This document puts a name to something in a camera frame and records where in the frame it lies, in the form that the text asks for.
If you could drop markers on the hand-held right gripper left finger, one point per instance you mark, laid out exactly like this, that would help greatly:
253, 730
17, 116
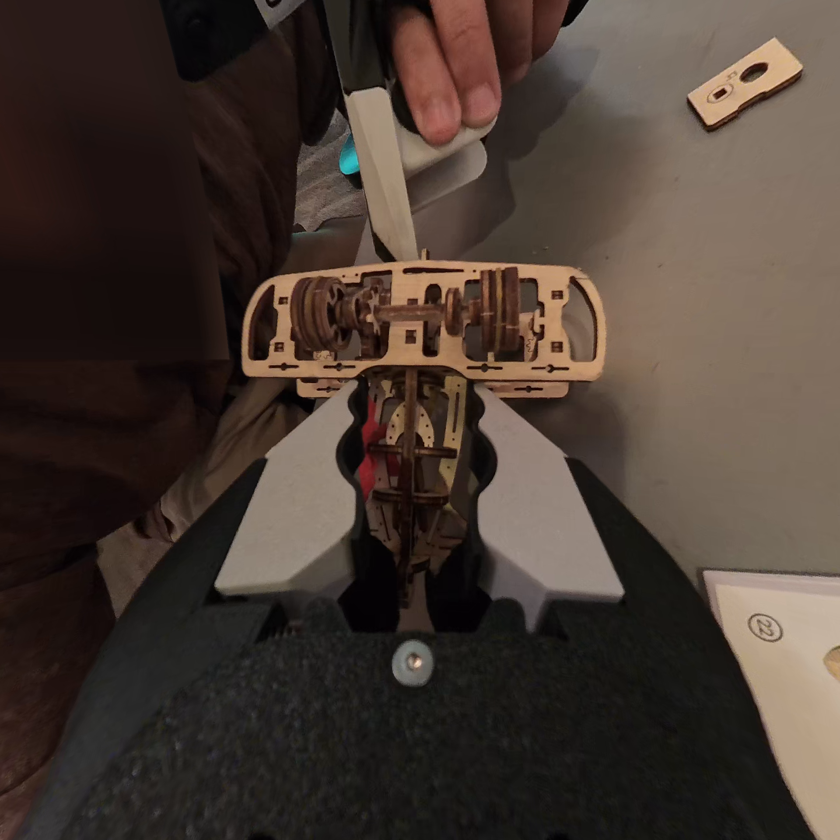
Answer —
289, 525

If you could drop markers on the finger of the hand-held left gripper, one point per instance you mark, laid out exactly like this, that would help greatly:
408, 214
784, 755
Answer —
446, 164
384, 170

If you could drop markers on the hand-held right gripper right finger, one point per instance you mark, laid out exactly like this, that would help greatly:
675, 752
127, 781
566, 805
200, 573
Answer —
544, 525

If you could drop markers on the wooden biplane model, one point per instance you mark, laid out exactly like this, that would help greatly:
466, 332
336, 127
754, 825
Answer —
420, 364

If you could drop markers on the grey desk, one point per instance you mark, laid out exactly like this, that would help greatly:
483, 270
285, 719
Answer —
656, 262

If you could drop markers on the person's left hand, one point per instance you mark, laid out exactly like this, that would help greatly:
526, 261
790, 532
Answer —
459, 65

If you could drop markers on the teal shoe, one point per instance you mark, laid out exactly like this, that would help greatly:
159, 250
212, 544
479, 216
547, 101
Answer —
349, 154

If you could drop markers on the person's beige pants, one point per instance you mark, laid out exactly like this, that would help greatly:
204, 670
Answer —
216, 446

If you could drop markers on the person's brown sweater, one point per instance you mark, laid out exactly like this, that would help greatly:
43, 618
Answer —
98, 262

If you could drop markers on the white instruction booklet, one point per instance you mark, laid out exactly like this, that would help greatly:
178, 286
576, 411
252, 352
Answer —
781, 709

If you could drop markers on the small wooden offcut piece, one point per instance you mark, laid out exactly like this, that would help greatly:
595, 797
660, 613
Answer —
768, 85

